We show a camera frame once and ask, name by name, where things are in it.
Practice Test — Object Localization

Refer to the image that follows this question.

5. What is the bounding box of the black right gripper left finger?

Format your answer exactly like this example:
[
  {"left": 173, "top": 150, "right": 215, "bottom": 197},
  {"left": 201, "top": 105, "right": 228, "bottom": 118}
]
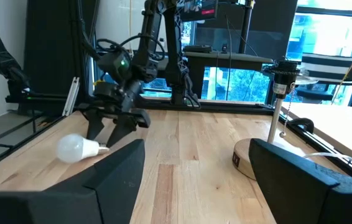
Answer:
[{"left": 0, "top": 139, "right": 146, "bottom": 224}]

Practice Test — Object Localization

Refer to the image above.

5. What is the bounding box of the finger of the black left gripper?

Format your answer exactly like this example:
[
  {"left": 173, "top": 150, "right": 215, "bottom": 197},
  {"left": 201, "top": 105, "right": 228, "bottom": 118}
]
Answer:
[
  {"left": 85, "top": 108, "right": 106, "bottom": 141},
  {"left": 106, "top": 116, "right": 137, "bottom": 149}
]

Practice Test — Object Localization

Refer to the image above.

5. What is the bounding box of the silver aluminium extrusion piece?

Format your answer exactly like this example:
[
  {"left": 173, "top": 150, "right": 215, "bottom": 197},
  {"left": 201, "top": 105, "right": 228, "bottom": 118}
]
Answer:
[{"left": 62, "top": 77, "right": 81, "bottom": 118}]

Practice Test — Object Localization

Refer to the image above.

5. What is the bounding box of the black wall panel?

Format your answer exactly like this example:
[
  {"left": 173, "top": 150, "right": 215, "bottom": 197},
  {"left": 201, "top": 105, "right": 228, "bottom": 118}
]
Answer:
[{"left": 23, "top": 0, "right": 100, "bottom": 103}]

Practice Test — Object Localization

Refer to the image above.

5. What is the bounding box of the large black screen back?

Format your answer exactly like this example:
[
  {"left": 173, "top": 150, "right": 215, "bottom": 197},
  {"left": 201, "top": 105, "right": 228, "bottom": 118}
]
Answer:
[{"left": 194, "top": 0, "right": 299, "bottom": 62}]

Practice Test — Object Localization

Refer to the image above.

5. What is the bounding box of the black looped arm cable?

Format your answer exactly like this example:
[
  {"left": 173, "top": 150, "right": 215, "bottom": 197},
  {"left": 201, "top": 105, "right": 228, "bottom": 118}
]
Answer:
[{"left": 96, "top": 33, "right": 166, "bottom": 62}]

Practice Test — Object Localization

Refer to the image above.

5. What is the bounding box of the computer monitor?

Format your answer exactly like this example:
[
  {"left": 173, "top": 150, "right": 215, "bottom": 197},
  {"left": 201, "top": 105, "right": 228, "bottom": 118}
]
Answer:
[{"left": 178, "top": 0, "right": 219, "bottom": 22}]

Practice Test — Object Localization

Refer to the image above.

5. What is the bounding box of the grey computer desk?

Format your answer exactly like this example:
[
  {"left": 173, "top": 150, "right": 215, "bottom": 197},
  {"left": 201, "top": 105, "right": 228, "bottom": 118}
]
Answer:
[{"left": 182, "top": 50, "right": 274, "bottom": 105}]

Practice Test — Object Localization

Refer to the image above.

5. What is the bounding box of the black keyboard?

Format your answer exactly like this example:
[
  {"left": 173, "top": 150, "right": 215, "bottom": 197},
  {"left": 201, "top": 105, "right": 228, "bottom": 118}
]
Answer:
[{"left": 183, "top": 44, "right": 213, "bottom": 54}]

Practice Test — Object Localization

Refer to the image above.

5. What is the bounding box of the lamp with round wooden base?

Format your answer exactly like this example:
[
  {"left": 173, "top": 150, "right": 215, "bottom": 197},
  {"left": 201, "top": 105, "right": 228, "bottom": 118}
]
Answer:
[{"left": 232, "top": 58, "right": 302, "bottom": 181}]

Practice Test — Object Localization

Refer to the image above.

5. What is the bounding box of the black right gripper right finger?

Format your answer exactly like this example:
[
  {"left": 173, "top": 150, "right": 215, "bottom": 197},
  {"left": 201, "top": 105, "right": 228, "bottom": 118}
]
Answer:
[{"left": 248, "top": 138, "right": 352, "bottom": 224}]

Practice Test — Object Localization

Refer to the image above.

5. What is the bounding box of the clear lamp power cord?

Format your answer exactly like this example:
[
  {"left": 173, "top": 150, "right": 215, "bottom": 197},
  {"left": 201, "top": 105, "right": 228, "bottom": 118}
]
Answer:
[{"left": 302, "top": 151, "right": 352, "bottom": 163}]

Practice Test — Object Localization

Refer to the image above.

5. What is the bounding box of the black monitor stand pole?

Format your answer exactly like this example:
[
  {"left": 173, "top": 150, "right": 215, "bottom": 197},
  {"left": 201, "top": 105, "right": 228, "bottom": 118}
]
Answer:
[{"left": 237, "top": 0, "right": 255, "bottom": 54}]

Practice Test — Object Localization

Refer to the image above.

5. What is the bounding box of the light wooden desk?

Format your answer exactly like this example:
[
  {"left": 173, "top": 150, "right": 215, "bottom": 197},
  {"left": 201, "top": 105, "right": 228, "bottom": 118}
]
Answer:
[{"left": 280, "top": 101, "right": 352, "bottom": 175}]

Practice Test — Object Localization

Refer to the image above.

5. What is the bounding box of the white lightbulb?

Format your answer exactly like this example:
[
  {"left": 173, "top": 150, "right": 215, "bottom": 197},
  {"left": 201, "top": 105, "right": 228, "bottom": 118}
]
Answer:
[{"left": 55, "top": 133, "right": 111, "bottom": 164}]

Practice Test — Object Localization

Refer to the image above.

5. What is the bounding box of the black white striped basket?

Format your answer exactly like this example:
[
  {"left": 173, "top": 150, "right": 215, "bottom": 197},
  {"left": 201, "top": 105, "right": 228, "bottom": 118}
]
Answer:
[{"left": 300, "top": 52, "right": 352, "bottom": 84}]

